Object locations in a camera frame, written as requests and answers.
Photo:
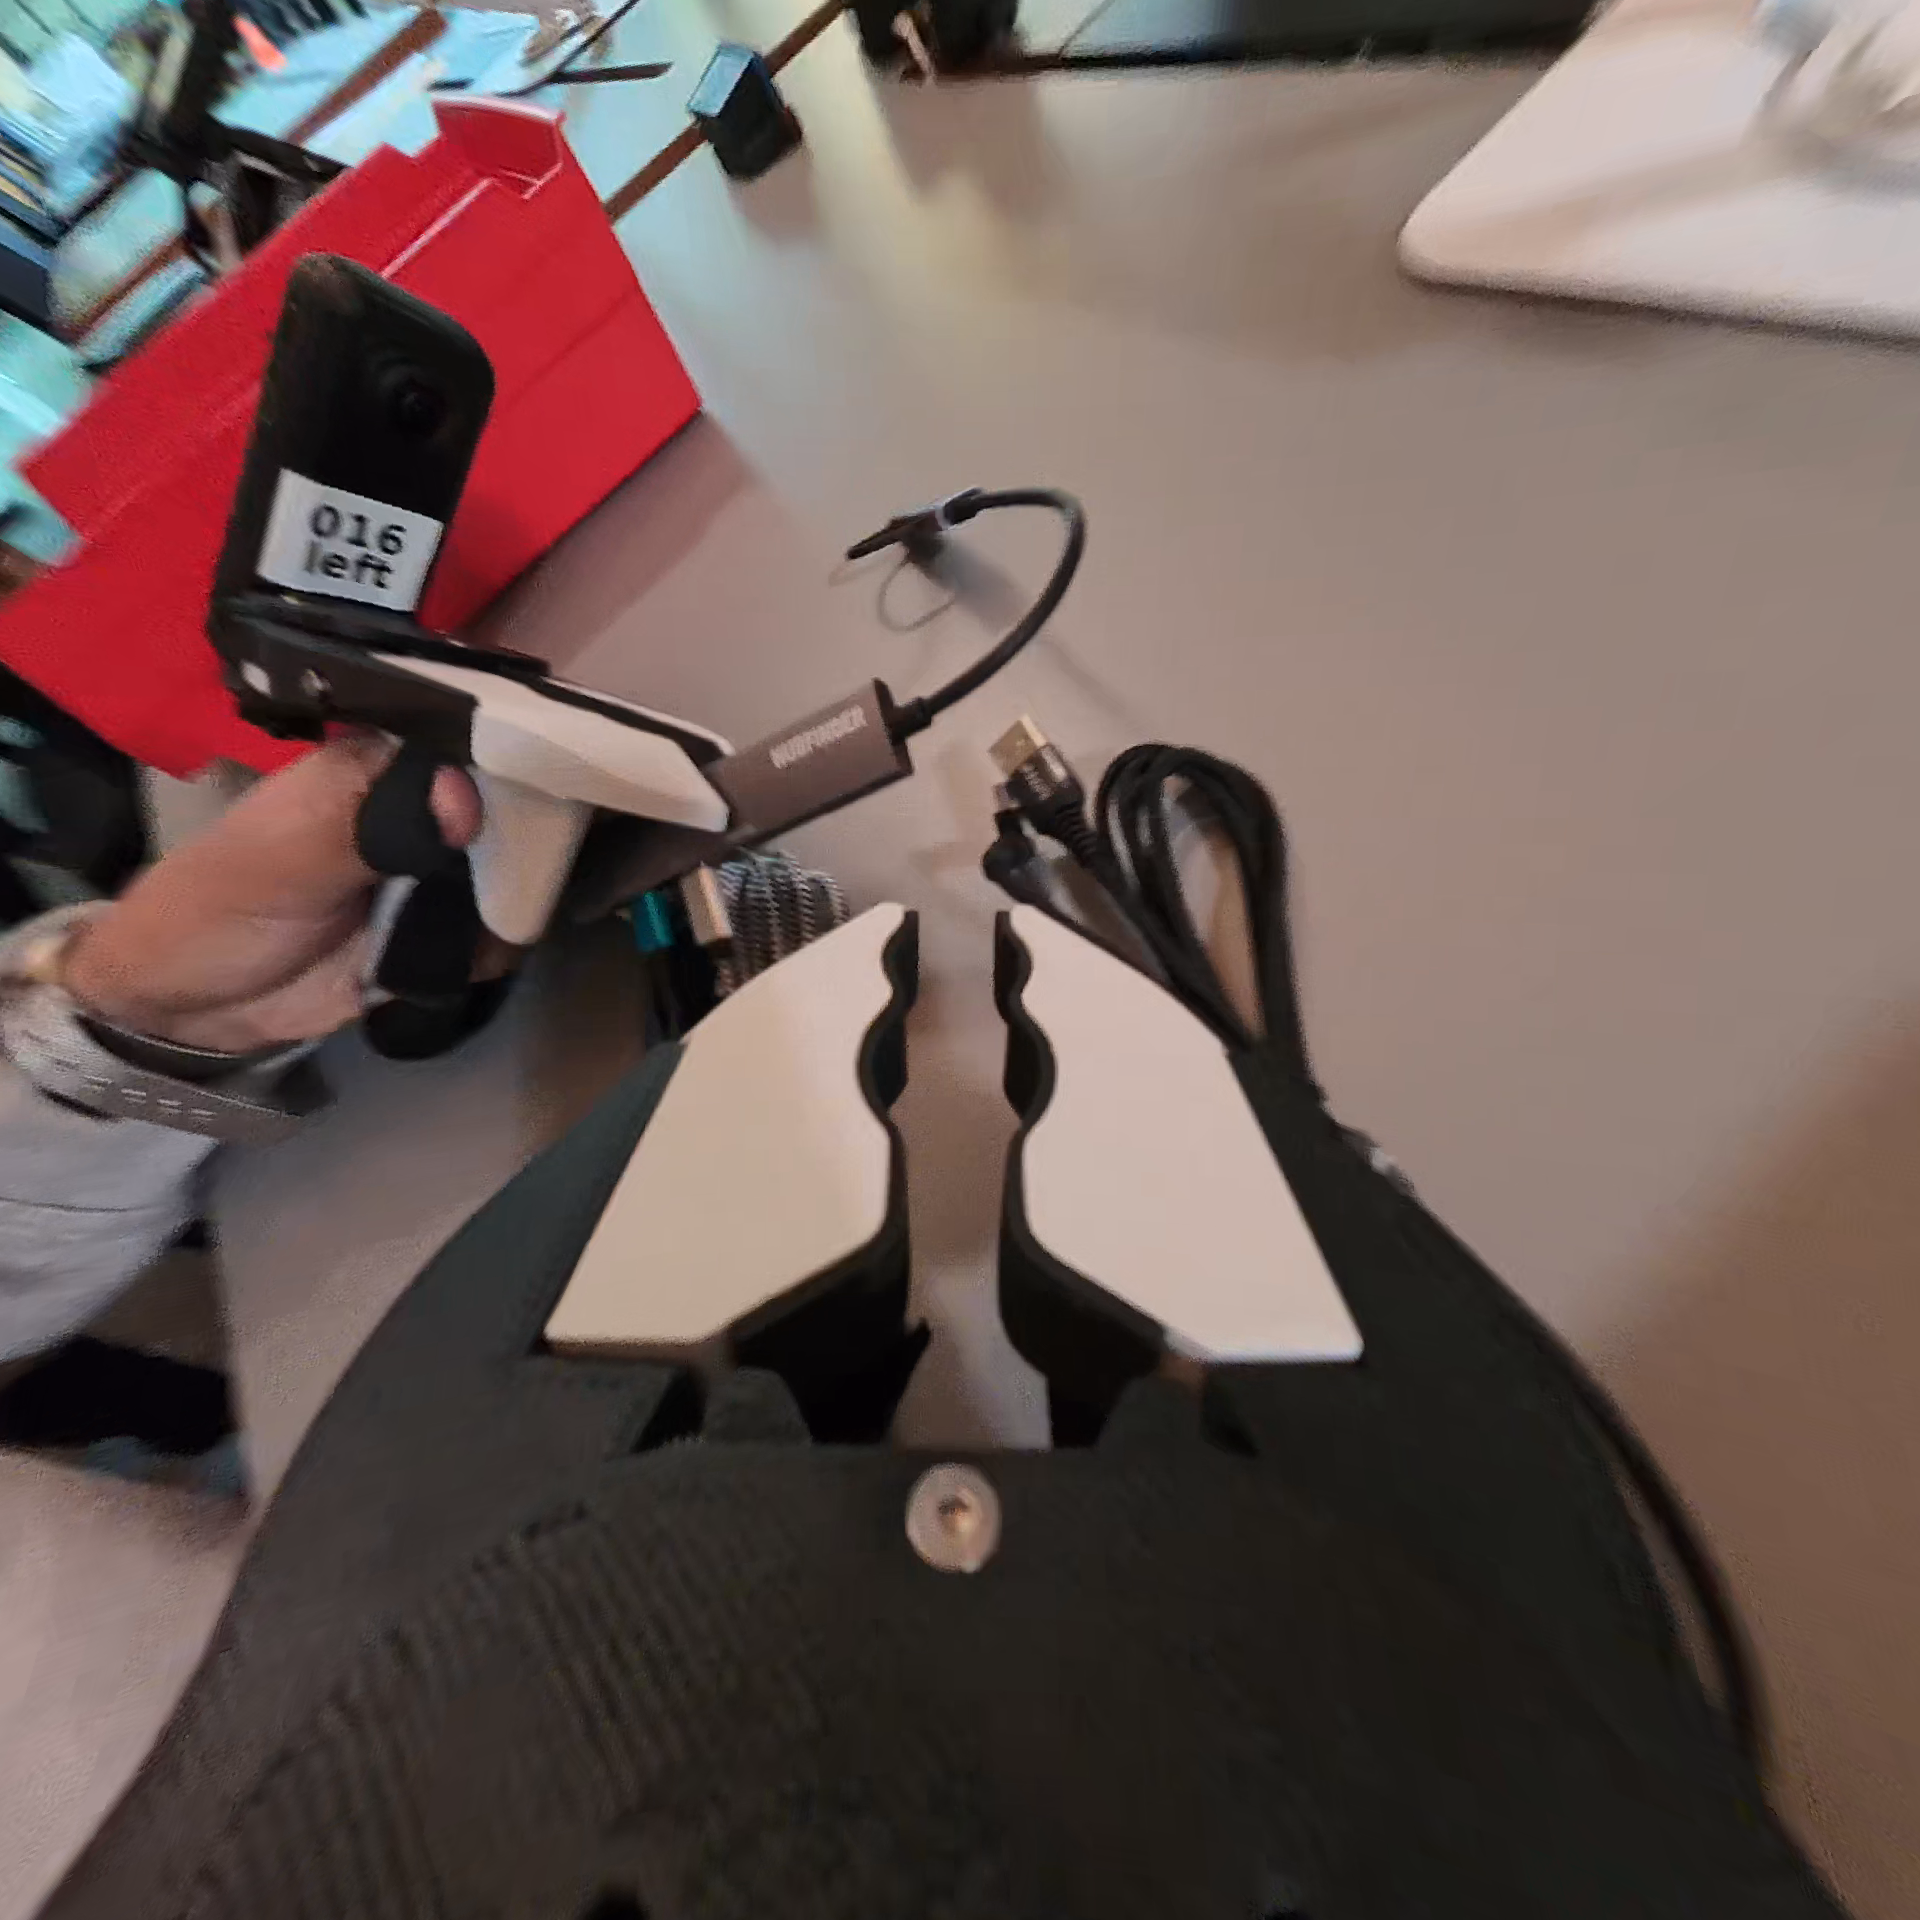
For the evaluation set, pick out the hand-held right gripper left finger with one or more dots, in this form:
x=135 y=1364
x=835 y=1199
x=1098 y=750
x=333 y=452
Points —
x=748 y=1169

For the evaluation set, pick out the white base document stand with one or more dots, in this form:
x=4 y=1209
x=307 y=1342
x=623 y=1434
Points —
x=1648 y=223

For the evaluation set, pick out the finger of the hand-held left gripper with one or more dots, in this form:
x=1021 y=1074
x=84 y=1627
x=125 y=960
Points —
x=628 y=704
x=600 y=763

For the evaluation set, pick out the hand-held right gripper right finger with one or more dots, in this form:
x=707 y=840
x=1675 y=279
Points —
x=1168 y=1184

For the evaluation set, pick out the person's left forearm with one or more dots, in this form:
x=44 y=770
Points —
x=74 y=1202

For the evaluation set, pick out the red storage bin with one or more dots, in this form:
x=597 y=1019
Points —
x=541 y=330

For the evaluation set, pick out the black power adapter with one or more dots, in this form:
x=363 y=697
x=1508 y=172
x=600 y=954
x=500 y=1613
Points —
x=743 y=113

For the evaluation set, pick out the person's left hand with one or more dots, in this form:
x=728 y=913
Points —
x=224 y=930

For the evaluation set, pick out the black chair armrest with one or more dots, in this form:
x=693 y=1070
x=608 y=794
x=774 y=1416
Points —
x=103 y=1396

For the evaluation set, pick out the grey usb hub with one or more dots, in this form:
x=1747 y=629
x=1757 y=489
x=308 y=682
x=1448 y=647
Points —
x=818 y=750

